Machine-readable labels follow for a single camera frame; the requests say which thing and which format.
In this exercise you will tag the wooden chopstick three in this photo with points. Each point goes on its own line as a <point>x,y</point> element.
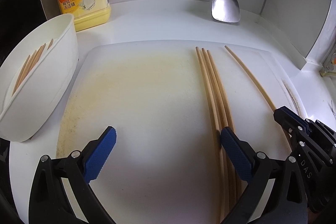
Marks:
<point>30,63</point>

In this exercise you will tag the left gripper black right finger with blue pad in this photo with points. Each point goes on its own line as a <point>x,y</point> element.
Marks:
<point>287,202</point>

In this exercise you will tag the wooden chopstick nine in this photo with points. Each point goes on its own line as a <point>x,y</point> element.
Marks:
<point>266,92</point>

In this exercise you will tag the wooden chopstick seven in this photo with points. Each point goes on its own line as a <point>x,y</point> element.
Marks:
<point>227,170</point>

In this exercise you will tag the wooden chopstick one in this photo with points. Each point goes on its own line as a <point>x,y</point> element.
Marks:
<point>20,74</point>

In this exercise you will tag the steel spatula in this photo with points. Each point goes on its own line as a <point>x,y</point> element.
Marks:
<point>227,11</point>

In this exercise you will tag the wooden chopstick five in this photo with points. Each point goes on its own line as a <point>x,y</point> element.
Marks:
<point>50,44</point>

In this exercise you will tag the wooden chopstick four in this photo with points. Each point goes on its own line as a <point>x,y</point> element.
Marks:
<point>35,57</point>

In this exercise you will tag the wooden chopstick six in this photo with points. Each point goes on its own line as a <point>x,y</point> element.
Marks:
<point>215,127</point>

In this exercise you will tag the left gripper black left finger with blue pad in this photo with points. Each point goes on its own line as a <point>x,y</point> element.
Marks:
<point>48,201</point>

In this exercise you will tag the white round plastic basin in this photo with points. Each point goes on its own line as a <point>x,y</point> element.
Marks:
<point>24,112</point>

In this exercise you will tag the white cutting board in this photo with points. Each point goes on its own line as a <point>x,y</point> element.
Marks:
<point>163,167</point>

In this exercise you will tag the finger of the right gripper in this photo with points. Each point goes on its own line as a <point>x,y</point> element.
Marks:
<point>292,118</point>
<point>291,132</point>

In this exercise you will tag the wooden chopstick eight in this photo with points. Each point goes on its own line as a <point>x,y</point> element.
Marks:
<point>229,121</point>

